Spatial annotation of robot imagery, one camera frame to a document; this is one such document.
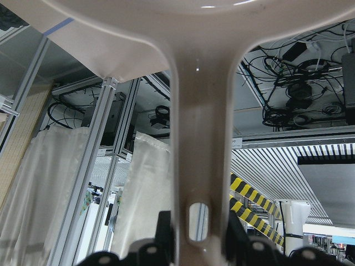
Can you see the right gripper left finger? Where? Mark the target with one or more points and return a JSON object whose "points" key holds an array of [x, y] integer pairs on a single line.
{"points": [[148, 251]]}

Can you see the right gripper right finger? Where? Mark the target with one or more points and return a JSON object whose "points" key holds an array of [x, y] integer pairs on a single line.
{"points": [[244, 250]]}

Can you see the yellow black hazard bar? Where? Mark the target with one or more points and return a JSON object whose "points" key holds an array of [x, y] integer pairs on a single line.
{"points": [[247, 215]]}

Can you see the white curtain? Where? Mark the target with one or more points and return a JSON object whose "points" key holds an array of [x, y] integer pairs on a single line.
{"points": [[33, 214]]}

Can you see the aluminium frame post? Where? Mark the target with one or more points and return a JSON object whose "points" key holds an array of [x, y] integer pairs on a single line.
{"points": [[96, 129]]}

